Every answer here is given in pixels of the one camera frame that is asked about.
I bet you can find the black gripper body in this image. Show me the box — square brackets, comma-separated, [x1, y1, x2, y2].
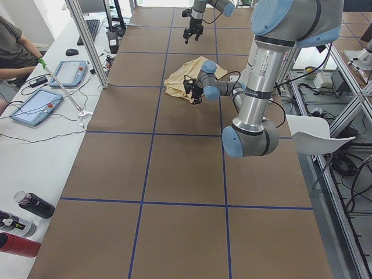
[183, 17, 203, 37]
[191, 85, 203, 100]

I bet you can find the cream long-sleeve printed shirt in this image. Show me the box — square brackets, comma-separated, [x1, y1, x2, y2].
[164, 56, 228, 103]

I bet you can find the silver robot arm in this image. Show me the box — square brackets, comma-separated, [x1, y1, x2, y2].
[181, 0, 238, 44]
[183, 1, 344, 158]

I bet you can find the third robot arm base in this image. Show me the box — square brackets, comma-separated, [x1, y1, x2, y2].
[344, 40, 371, 85]

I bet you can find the black keyboard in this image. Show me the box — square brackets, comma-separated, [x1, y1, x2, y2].
[85, 19, 101, 42]

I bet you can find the black monitor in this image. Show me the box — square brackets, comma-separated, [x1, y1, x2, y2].
[77, 0, 128, 33]

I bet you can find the black computer mouse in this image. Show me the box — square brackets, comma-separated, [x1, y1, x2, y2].
[65, 48, 79, 56]

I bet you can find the white plastic chair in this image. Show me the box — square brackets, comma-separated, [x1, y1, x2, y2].
[286, 115, 356, 155]

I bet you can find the far blue teach pendant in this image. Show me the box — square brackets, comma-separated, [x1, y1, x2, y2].
[54, 60, 87, 87]

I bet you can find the blue teach pendant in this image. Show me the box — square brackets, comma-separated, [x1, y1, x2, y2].
[54, 60, 87, 87]
[10, 89, 63, 126]

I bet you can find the long metal rod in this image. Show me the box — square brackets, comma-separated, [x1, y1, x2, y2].
[38, 57, 93, 128]

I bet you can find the near blue teach pendant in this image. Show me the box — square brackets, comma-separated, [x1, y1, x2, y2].
[10, 89, 63, 126]

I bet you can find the seated person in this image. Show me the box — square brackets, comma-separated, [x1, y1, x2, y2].
[0, 16, 47, 114]

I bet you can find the black water bottle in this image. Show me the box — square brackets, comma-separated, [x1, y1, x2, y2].
[13, 191, 55, 219]

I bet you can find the red water bottle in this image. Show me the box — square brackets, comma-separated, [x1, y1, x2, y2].
[1, 232, 41, 257]

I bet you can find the aluminium frame post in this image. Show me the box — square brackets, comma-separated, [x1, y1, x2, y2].
[65, 0, 109, 89]

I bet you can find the aluminium frame rack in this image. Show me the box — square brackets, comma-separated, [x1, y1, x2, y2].
[286, 28, 372, 279]

